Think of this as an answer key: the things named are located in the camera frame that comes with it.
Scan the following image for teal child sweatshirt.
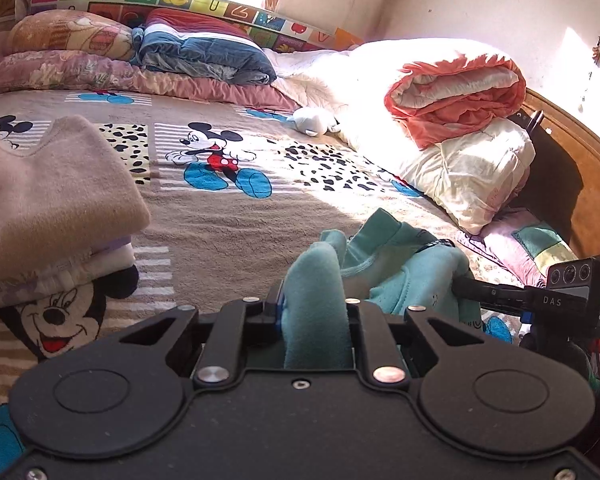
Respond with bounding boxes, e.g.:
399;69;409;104
280;208;482;370

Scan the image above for pink green patterned pillow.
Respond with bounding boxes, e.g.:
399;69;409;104
479;208;578;286

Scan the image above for wooden bed headboard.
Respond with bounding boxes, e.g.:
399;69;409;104
510;89;600;258

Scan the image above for cream floral pillow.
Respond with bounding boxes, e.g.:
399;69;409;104
402;118;535;235

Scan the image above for white lavender folded garments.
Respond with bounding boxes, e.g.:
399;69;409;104
0;236;135;308

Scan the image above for Mickey Mouse plush blanket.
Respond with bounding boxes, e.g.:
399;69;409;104
0;88;531;476

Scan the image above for coral white rolled quilt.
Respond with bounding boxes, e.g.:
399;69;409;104
384;52;527;150

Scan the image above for beige folded fleece garment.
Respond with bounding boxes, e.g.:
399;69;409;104
0;116;150;281

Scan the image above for small white plush toy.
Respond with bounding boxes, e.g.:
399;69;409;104
291;106;340;136

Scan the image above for white fluffy duvet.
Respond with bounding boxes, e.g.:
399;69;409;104
264;38;497;176

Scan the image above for blue red folded quilt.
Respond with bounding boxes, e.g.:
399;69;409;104
132;8;276;86

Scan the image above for colourful alphabet foam mat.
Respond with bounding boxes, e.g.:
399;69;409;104
29;0;363;53

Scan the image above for pink floral quilt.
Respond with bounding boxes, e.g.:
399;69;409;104
0;32;299;113

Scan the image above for orange patterned pillow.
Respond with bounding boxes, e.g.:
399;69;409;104
6;10;134;61

